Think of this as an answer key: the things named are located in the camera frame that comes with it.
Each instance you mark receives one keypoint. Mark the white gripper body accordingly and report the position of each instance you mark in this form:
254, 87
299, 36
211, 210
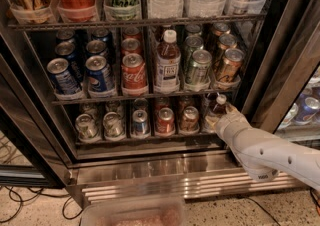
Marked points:
227, 124

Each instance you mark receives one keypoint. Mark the tea bottle white cap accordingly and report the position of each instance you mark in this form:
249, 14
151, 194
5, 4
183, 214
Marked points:
218, 109

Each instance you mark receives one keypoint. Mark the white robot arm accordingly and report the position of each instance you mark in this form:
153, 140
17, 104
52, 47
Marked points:
262, 154

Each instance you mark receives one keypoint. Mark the orange can bottom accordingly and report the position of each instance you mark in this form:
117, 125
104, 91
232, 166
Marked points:
188, 122

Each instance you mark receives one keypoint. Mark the red can bottom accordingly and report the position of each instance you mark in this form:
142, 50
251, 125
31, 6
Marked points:
165, 122

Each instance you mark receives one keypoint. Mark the fridge glass door right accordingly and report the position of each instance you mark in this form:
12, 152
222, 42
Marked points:
300, 61

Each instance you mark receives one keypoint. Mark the blue silver can bottom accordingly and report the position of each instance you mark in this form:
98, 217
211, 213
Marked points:
140, 123

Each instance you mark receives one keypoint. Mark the tea bottle middle shelf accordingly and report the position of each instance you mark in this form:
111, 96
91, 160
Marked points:
167, 63

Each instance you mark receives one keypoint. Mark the green can middle front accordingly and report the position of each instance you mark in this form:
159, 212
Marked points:
197, 72

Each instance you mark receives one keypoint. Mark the gold can middle front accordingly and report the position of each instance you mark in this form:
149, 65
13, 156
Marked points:
229, 65

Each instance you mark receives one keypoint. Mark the blue can behind glass door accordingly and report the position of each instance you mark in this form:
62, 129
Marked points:
307, 109

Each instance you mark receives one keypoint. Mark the red coca-cola can middle front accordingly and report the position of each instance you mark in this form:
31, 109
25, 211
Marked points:
134, 80

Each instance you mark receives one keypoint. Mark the clear plastic bin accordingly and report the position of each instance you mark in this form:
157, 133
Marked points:
148, 211

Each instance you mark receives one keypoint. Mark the blue pepsi can front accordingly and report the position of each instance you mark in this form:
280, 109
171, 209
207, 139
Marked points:
101, 80

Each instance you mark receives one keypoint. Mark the silver can bottom left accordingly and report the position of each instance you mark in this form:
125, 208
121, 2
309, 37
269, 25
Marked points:
87, 129

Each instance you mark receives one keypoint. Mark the blue can front left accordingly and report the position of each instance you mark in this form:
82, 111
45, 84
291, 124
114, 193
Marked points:
65, 85

